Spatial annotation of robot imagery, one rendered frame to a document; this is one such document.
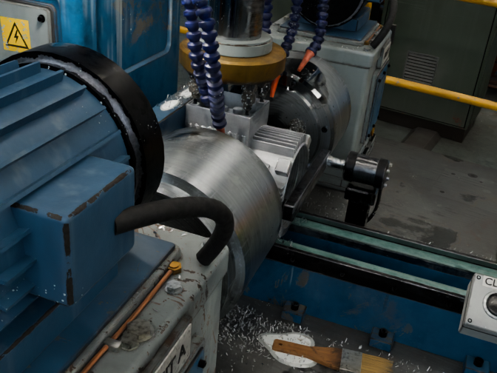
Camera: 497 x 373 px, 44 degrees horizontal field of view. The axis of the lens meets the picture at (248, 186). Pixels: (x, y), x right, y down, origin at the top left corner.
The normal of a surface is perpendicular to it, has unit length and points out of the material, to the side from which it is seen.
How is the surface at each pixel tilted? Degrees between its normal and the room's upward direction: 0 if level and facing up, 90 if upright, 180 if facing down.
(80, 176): 0
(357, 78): 90
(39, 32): 90
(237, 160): 28
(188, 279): 0
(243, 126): 90
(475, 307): 38
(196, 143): 2
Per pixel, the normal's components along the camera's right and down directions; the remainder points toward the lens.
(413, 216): 0.09, -0.88
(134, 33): 0.93, 0.24
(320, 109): -0.35, 0.41
